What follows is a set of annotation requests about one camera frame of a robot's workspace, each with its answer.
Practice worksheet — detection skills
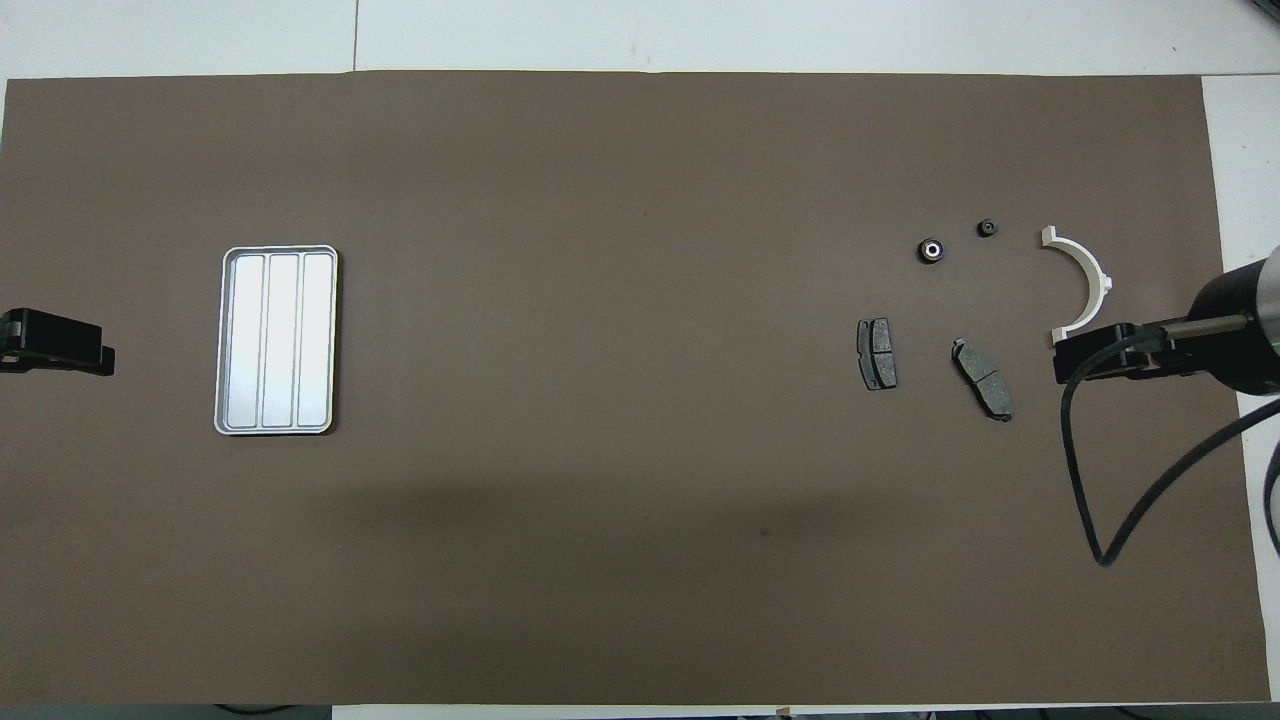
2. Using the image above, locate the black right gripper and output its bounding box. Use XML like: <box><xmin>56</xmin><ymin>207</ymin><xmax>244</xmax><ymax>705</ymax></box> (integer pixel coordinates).
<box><xmin>1052</xmin><ymin>322</ymin><xmax>1206</xmax><ymax>385</ymax></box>

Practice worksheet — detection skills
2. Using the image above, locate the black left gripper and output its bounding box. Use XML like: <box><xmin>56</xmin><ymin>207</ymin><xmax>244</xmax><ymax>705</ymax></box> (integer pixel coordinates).
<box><xmin>0</xmin><ymin>308</ymin><xmax>116</xmax><ymax>377</ymax></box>

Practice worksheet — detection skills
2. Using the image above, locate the silver metal ribbed tray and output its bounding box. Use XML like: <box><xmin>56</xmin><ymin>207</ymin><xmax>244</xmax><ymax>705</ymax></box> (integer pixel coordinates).
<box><xmin>213</xmin><ymin>245</ymin><xmax>340</xmax><ymax>436</ymax></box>

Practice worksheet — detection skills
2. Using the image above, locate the curved dark grey brake pad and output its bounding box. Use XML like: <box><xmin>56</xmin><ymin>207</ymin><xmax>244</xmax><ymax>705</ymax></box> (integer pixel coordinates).
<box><xmin>950</xmin><ymin>338</ymin><xmax>1014</xmax><ymax>423</ymax></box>

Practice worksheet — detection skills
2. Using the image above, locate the rectangular dark grey brake pad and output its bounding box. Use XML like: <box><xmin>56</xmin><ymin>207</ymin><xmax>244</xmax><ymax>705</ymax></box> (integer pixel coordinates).
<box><xmin>856</xmin><ymin>318</ymin><xmax>898</xmax><ymax>391</ymax></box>

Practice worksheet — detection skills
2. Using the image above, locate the brown paper table mat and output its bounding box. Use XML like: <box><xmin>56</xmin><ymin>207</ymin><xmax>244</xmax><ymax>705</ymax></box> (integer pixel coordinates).
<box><xmin>0</xmin><ymin>70</ymin><xmax>1271</xmax><ymax>706</ymax></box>

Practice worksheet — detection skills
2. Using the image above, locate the white semicircular plastic bracket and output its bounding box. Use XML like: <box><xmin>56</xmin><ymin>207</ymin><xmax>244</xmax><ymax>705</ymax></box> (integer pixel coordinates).
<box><xmin>1040</xmin><ymin>226</ymin><xmax>1113</xmax><ymax>347</ymax></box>

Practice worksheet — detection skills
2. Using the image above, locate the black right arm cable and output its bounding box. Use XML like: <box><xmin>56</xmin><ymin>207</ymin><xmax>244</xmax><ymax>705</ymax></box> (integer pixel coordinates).
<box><xmin>1060</xmin><ymin>318</ymin><xmax>1280</xmax><ymax>568</ymax></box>

